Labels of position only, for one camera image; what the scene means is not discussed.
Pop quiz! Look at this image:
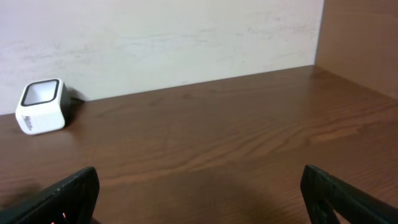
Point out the cardboard side panel right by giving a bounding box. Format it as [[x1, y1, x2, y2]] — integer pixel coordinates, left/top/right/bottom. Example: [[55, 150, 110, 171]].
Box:
[[315, 0, 397, 98]]

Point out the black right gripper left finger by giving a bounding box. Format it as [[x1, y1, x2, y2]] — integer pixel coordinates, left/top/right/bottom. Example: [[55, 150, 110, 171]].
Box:
[[1, 167, 100, 224]]

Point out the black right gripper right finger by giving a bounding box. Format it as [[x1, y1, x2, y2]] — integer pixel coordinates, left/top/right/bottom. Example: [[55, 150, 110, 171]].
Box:
[[300, 165, 397, 224]]

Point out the white barcode scanner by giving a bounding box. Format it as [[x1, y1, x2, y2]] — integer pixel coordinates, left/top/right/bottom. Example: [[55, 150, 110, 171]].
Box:
[[15, 78, 71, 135]]

